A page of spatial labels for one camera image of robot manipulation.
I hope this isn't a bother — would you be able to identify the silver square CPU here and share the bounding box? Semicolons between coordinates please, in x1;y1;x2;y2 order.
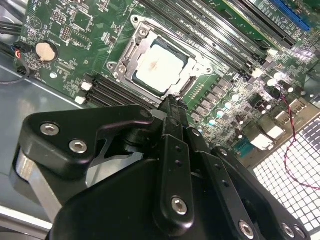
132;38;196;97

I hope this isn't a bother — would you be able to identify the metal socket cover frame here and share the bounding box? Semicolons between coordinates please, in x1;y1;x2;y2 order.
117;21;208;98

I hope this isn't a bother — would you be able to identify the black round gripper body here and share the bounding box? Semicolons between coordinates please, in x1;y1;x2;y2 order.
48;157;240;240

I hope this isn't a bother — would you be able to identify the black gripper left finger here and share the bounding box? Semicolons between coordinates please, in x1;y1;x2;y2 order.
9;96;196;230

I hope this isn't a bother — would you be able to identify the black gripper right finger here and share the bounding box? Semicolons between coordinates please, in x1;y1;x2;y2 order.
175;98;312;240

